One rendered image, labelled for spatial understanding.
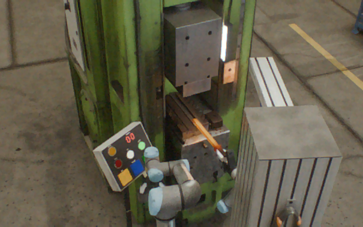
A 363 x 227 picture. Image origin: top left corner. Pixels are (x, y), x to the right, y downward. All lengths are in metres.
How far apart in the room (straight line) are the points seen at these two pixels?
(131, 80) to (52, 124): 2.14
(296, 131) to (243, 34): 1.65
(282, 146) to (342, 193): 2.82
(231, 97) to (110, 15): 1.03
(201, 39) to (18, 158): 2.43
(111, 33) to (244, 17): 0.87
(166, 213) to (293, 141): 0.80
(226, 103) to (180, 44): 0.81
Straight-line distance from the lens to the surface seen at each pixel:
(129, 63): 2.66
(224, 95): 3.17
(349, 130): 4.83
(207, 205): 3.61
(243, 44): 3.03
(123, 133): 2.66
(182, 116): 3.09
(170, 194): 1.95
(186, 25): 2.54
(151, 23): 2.60
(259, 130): 1.39
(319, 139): 1.41
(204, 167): 3.22
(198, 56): 2.68
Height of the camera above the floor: 2.92
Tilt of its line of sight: 38 degrees down
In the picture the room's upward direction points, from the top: straight up
